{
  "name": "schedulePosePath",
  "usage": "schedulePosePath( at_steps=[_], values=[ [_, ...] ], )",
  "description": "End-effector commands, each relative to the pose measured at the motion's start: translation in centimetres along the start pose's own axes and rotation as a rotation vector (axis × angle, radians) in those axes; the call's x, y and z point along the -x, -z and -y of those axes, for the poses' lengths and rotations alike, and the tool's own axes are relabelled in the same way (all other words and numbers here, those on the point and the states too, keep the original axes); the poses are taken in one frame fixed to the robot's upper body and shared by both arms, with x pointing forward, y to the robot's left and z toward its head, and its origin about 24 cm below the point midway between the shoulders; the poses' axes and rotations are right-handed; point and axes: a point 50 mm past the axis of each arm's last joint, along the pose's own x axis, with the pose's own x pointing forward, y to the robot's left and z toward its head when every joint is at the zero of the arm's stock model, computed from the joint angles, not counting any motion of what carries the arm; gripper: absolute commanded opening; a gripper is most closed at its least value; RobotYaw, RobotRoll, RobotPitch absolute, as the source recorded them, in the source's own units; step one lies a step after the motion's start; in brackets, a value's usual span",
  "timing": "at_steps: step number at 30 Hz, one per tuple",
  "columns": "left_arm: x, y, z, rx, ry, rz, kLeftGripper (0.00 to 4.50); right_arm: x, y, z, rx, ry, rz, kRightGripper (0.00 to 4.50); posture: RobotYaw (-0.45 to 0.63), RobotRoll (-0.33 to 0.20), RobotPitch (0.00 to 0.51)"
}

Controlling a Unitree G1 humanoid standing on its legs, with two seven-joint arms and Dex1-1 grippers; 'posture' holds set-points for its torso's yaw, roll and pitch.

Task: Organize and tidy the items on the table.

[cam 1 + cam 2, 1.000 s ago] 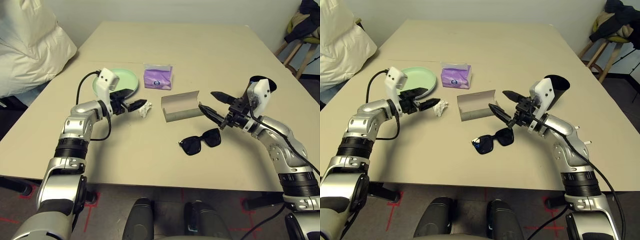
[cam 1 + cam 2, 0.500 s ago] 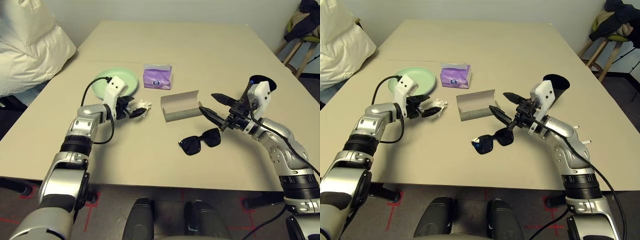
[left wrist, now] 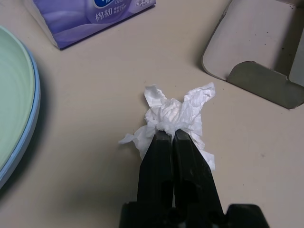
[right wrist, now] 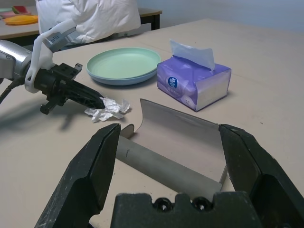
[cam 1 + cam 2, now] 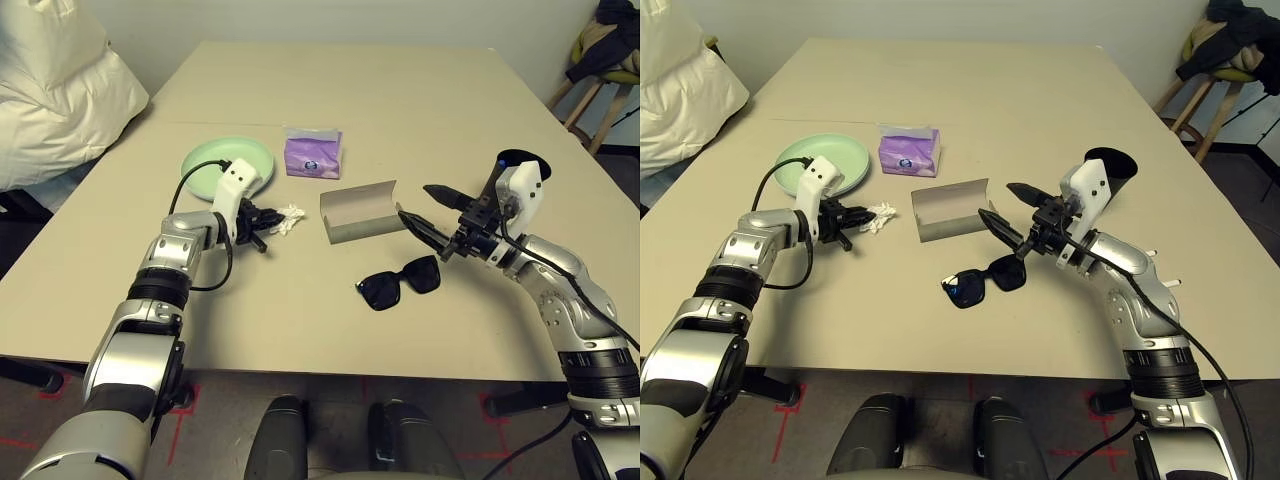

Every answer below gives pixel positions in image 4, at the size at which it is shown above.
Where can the pink plastic plate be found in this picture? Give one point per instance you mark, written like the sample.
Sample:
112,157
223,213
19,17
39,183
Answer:
9,14

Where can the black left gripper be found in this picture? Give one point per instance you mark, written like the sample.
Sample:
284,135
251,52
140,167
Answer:
52,80

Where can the light blue plate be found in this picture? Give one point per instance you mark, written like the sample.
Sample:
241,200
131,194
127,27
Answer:
118,82

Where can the orange plastic plate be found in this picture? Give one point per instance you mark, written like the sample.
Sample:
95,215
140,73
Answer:
21,20

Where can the purple tissue pack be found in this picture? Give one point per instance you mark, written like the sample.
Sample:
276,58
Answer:
180,80

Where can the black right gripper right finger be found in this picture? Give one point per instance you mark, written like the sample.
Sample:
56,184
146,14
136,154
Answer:
256,166

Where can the mint green plate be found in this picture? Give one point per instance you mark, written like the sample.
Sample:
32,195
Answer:
121,63

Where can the white tissue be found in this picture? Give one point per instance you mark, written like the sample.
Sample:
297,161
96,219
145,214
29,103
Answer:
111,107

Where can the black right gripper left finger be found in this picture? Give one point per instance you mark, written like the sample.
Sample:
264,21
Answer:
80,171

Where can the grey glasses case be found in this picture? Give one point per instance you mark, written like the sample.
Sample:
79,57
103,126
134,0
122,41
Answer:
171,133

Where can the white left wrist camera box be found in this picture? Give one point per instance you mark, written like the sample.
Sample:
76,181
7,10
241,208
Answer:
38,54

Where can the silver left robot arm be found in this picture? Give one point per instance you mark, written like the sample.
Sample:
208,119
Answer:
12,61

